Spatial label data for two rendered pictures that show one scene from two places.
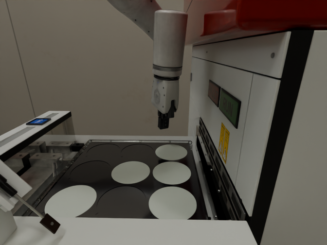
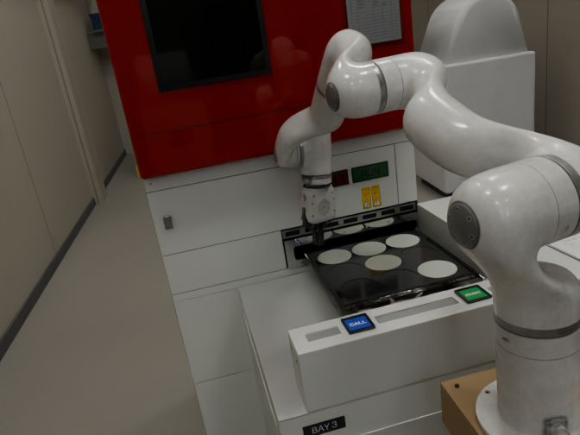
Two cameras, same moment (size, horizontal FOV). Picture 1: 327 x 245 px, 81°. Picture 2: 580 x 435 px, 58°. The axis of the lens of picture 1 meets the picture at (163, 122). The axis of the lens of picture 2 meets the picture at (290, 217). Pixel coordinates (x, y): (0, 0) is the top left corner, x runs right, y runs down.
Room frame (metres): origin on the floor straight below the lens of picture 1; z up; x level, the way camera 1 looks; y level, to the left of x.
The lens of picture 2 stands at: (0.92, 1.33, 1.55)
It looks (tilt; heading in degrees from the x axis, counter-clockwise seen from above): 20 degrees down; 259
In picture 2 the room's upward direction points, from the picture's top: 9 degrees counter-clockwise
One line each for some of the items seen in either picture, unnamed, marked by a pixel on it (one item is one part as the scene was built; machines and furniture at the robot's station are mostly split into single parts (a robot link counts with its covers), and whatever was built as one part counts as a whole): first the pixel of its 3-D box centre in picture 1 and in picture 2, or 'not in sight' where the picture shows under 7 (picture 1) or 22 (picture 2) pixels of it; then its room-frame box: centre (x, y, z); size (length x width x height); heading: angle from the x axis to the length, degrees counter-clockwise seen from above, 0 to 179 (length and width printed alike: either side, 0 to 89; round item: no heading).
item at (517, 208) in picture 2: not in sight; (516, 248); (0.50, 0.75, 1.22); 0.19 x 0.12 x 0.24; 7
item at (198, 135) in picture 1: (208, 170); (352, 239); (0.44, -0.12, 0.89); 0.44 x 0.02 x 0.10; 179
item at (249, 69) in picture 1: (206, 108); (292, 212); (0.62, -0.14, 1.02); 0.81 x 0.03 x 0.40; 179
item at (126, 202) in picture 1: (131, 172); (382, 262); (0.43, 0.09, 0.90); 0.34 x 0.34 x 0.01; 89
